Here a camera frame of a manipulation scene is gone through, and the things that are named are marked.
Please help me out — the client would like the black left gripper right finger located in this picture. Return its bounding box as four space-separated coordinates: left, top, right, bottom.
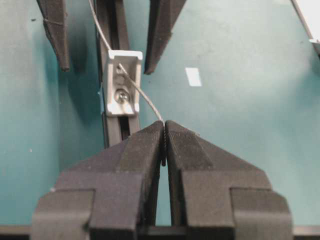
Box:
165 121 294 240

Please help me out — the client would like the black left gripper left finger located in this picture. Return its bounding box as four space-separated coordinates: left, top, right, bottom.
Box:
31 121 164 240

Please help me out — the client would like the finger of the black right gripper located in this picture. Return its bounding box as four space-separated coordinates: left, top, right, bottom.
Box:
37 0 70 72
144 0 186 75

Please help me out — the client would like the grey steel wire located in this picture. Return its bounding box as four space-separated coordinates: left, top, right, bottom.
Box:
87 0 168 167

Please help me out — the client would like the white tape patch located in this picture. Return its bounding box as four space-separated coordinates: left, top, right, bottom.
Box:
185 67 202 87

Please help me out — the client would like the black aluminium extrusion frame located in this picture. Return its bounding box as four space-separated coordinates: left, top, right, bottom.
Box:
93 0 143 148

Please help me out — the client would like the white corner bracket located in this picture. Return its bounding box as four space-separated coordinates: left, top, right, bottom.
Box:
103 50 143 117

